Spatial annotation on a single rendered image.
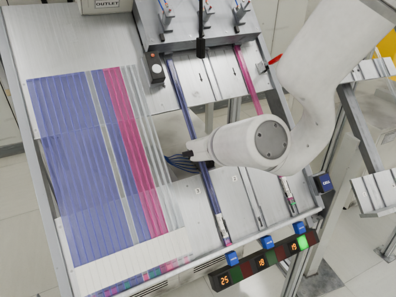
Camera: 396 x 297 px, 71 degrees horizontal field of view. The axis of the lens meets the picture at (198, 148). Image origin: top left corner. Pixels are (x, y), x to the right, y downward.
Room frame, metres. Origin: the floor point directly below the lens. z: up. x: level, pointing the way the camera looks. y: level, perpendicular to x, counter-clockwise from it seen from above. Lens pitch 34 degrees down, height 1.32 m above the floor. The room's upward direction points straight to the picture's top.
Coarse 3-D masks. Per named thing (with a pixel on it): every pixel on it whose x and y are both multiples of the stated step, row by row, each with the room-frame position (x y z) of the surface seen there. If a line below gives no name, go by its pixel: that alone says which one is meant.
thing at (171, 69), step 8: (168, 64) 0.74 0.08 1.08; (176, 80) 0.72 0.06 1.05; (176, 88) 0.70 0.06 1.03; (184, 104) 0.67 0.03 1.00; (184, 112) 0.66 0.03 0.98; (192, 128) 0.63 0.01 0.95; (192, 136) 0.62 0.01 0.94; (200, 168) 0.57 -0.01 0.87; (208, 176) 0.55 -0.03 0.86; (208, 184) 0.53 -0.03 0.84; (208, 192) 0.53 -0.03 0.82; (216, 200) 0.51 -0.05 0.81; (216, 208) 0.50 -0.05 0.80; (224, 240) 0.45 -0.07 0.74
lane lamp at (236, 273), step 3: (237, 267) 0.42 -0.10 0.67; (231, 270) 0.41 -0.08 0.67; (234, 270) 0.41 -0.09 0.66; (237, 270) 0.41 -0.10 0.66; (240, 270) 0.41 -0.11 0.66; (231, 273) 0.40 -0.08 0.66; (234, 273) 0.41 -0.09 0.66; (237, 273) 0.41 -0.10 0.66; (240, 273) 0.41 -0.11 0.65; (234, 276) 0.40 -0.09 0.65; (237, 276) 0.40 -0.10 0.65; (240, 276) 0.40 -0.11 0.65; (234, 279) 0.40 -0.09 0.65; (237, 279) 0.40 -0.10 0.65; (240, 279) 0.40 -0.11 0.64; (234, 282) 0.39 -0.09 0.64
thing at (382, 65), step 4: (376, 48) 0.99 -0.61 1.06; (376, 52) 0.98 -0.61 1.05; (376, 56) 0.97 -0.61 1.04; (380, 56) 0.97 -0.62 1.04; (380, 60) 0.96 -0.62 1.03; (380, 64) 0.95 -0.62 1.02; (384, 64) 0.95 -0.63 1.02; (380, 68) 0.94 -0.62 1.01; (384, 68) 0.93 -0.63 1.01; (384, 72) 0.92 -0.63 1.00; (384, 76) 0.92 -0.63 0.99; (388, 76) 0.91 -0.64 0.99; (388, 80) 0.90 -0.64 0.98; (388, 84) 0.90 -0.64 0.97; (392, 84) 0.89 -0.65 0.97; (392, 88) 0.88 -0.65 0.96; (392, 92) 0.87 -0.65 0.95; (392, 96) 0.87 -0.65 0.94
